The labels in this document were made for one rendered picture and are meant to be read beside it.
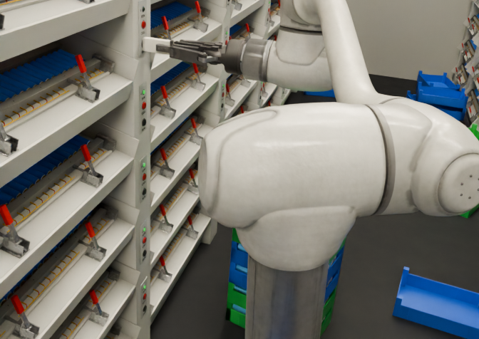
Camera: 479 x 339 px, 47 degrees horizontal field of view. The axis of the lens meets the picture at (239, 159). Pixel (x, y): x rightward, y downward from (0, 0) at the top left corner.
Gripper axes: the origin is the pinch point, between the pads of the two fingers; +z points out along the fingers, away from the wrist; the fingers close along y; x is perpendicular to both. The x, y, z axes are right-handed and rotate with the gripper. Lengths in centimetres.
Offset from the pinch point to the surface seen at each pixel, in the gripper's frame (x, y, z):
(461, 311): -97, 57, -94
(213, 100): -35, 65, 6
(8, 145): -5.4, -48.3, 4.5
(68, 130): -9.3, -31.9, 4.4
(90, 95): -5.9, -21.7, 5.2
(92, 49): -1.6, -5.0, 13.7
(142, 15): 6.4, -0.1, 3.6
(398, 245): -97, 94, -71
